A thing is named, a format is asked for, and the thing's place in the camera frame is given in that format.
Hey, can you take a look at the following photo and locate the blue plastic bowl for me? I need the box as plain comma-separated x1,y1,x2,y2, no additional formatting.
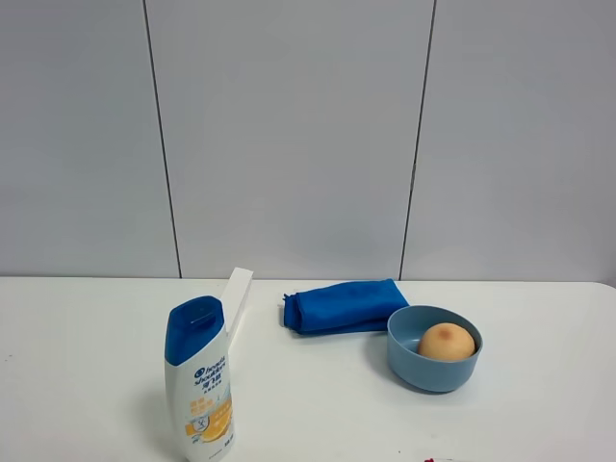
387,305,483,394

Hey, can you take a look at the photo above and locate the folded blue cloth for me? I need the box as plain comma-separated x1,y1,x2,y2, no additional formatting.
283,279,409,336

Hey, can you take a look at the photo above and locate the white blue shampoo bottle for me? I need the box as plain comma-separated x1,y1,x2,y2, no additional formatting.
165,295,234,461

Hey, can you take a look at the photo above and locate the tan round bread bun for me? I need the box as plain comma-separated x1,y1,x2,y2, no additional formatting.
418,322,475,362

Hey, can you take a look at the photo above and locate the white rectangular block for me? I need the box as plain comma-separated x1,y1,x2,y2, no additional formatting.
220,268,253,345

